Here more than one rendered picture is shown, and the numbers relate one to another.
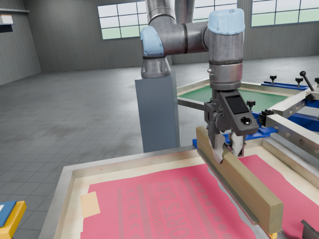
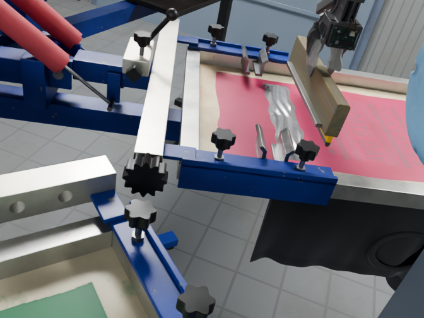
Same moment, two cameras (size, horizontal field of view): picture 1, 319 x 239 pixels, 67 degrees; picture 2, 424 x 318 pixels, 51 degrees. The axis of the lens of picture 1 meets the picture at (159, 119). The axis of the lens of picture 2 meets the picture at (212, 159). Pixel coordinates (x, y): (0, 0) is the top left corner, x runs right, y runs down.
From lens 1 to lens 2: 156 cm
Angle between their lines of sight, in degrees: 123
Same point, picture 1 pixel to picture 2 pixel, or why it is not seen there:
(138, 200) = (401, 149)
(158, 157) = (394, 182)
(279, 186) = (233, 113)
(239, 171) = not seen: hidden behind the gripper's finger
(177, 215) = (354, 125)
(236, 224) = (301, 105)
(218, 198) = (309, 124)
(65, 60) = not seen: outside the picture
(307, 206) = (226, 95)
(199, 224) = not seen: hidden behind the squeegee
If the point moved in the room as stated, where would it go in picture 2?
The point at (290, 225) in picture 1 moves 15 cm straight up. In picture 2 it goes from (255, 91) to (269, 38)
